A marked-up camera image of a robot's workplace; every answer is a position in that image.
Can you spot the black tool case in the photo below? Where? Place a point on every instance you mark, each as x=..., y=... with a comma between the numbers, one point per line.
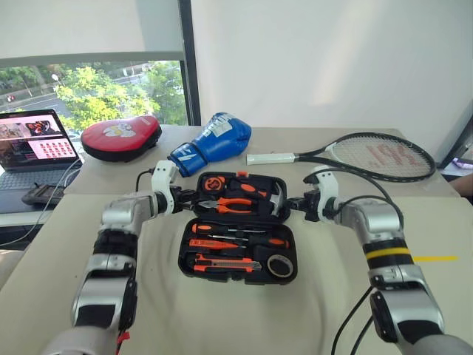
x=229, y=275

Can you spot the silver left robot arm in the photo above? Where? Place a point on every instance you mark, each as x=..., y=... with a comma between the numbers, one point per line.
x=111, y=236

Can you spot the black white tennis racket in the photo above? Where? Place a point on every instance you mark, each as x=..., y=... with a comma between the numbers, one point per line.
x=269, y=159

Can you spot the red black punch pad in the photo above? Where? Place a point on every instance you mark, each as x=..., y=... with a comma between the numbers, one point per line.
x=114, y=137

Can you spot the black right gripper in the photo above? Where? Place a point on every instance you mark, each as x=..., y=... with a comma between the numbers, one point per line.
x=313, y=206

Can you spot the orange black tape measure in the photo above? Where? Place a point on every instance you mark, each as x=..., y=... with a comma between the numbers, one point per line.
x=213, y=184

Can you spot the black handheld controller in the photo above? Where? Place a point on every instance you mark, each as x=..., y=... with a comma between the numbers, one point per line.
x=42, y=194

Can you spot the long shaft orange black screwdriver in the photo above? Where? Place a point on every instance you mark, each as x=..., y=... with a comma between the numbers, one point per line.
x=201, y=228

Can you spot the black electrical tape roll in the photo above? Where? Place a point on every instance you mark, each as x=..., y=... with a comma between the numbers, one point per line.
x=271, y=259

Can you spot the person's bare forearm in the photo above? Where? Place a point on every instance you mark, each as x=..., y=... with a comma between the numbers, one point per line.
x=465, y=188

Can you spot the beige cushion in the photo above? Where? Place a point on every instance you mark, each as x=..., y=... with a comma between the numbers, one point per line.
x=9, y=266

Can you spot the yellow tape strip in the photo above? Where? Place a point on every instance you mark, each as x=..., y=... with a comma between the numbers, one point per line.
x=436, y=258

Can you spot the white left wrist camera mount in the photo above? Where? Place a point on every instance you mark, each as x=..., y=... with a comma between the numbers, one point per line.
x=164, y=177

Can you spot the white roller blind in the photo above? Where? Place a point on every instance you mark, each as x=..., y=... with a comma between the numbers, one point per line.
x=81, y=29

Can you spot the steel claw hammer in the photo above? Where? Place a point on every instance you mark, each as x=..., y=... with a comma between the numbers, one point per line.
x=278, y=201

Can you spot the dark window frame post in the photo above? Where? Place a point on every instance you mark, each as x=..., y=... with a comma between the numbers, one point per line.
x=190, y=74

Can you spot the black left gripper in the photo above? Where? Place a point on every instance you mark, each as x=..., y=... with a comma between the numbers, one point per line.
x=178, y=199

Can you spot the orange black utility knife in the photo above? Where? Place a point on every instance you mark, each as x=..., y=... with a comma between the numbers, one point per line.
x=221, y=263

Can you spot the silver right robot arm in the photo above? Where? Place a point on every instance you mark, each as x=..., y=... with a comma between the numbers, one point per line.
x=380, y=222

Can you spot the orange tester pen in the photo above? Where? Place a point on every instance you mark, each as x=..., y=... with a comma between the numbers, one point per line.
x=207, y=243

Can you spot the blue boxing glove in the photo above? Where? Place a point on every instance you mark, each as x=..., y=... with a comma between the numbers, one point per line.
x=218, y=142

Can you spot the open laptop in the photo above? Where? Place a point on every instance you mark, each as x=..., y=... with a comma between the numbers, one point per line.
x=33, y=140

